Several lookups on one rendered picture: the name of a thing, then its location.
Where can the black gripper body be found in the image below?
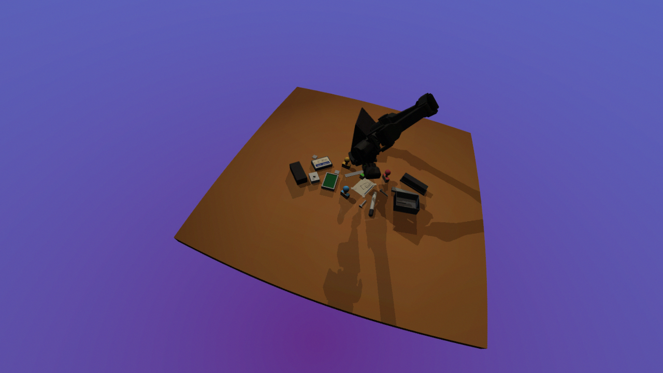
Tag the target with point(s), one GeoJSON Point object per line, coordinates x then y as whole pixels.
{"type": "Point", "coordinates": [371, 171]}

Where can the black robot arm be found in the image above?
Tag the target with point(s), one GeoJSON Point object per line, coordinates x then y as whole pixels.
{"type": "Point", "coordinates": [389, 127]}

